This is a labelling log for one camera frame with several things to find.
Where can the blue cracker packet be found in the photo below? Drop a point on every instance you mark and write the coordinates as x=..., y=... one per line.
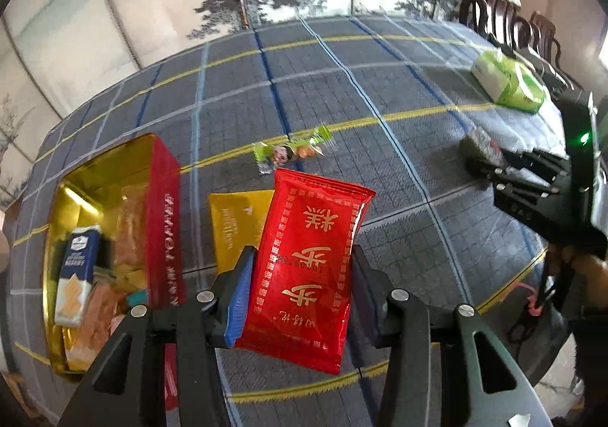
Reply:
x=78, y=265

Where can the person's right hand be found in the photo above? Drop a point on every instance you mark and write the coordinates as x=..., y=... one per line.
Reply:
x=586, y=275

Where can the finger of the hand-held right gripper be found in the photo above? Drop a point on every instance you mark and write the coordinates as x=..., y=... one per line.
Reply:
x=517, y=180
x=532, y=158

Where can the red snack packet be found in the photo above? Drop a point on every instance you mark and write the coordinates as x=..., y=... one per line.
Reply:
x=304, y=265

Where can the dark wooden chair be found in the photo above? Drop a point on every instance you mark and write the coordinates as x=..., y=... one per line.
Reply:
x=491, y=11
x=546, y=40

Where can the orange snack packet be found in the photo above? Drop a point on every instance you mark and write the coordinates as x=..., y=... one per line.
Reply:
x=92, y=327

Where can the teal snack packet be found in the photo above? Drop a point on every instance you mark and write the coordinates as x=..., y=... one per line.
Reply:
x=137, y=299

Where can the red tin box gold inside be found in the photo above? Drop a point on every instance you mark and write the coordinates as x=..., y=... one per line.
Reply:
x=164, y=227

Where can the green wrapped candy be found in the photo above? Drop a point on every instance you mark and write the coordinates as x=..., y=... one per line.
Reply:
x=316, y=142
x=268, y=158

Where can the tan snack packet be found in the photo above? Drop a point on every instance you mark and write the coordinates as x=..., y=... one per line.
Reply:
x=118, y=280

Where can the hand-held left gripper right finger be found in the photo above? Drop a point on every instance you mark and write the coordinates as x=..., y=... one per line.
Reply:
x=363, y=301

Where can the green tissue pack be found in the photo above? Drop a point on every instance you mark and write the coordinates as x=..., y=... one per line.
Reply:
x=508, y=80

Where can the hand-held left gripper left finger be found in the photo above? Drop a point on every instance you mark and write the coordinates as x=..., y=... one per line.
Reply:
x=240, y=308

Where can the grey speckled snack packet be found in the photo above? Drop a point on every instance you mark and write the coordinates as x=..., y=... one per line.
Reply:
x=479, y=147

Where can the grey plaid tablecloth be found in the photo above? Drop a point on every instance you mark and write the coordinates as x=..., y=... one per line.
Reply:
x=380, y=90

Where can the flat yellow snack packet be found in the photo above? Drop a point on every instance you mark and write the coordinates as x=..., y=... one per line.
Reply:
x=232, y=227

